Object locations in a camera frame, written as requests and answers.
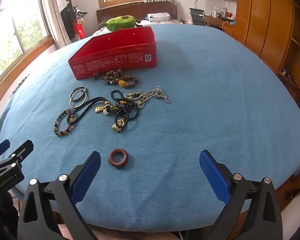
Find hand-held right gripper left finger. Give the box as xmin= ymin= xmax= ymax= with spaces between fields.
xmin=17 ymin=151 xmax=101 ymax=240

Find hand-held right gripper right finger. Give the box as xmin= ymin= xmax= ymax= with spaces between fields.
xmin=199 ymin=150 xmax=283 ymax=240

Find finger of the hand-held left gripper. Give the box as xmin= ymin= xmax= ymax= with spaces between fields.
xmin=0 ymin=139 xmax=10 ymax=159
xmin=5 ymin=140 xmax=34 ymax=168

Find reddish brown wooden ring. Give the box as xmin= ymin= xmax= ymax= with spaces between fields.
xmin=108 ymin=148 xmax=129 ymax=169

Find multicolour bead bracelet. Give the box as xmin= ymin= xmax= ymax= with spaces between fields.
xmin=53 ymin=108 xmax=77 ymax=138

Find black bead necklace gold pendant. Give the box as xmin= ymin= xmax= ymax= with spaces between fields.
xmin=111 ymin=90 xmax=140 ymax=133

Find black cord necklace gold pendant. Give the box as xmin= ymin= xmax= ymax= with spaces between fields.
xmin=71 ymin=97 xmax=115 ymax=127

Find silver ring bangles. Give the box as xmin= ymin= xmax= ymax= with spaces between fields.
xmin=69 ymin=85 xmax=88 ymax=108

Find silver chain necklace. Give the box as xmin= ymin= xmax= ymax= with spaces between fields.
xmin=124 ymin=86 xmax=172 ymax=109

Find brown bead bracelet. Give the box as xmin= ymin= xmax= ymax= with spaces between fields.
xmin=104 ymin=69 xmax=139 ymax=89

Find red tin box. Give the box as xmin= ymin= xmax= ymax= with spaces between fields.
xmin=67 ymin=26 xmax=157 ymax=80

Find blue table cloth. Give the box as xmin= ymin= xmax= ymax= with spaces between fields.
xmin=0 ymin=24 xmax=300 ymax=233

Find coat rack with clothes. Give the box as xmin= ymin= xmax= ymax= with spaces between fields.
xmin=60 ymin=0 xmax=88 ymax=40

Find long beige curtain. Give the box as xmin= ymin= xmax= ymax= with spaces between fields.
xmin=44 ymin=0 xmax=67 ymax=49

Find wooden desk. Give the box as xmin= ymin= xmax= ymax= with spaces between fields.
xmin=204 ymin=14 xmax=237 ymax=37

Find green avocado plush toy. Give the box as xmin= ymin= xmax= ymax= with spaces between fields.
xmin=99 ymin=16 xmax=138 ymax=32

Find black office chair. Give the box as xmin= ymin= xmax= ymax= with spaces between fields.
xmin=189 ymin=8 xmax=207 ymax=26

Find bed with patterned quilt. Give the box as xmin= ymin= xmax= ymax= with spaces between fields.
xmin=90 ymin=19 xmax=192 ymax=38

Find wooden wardrobe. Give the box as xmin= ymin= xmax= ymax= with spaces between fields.
xmin=233 ymin=0 xmax=300 ymax=112

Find folded striped blanket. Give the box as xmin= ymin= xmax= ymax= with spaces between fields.
xmin=147 ymin=12 xmax=170 ymax=22

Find dark wooden bed headboard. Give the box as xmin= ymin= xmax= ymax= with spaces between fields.
xmin=96 ymin=1 xmax=178 ymax=28

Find large wooden frame window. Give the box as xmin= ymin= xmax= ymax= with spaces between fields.
xmin=0 ymin=0 xmax=56 ymax=107

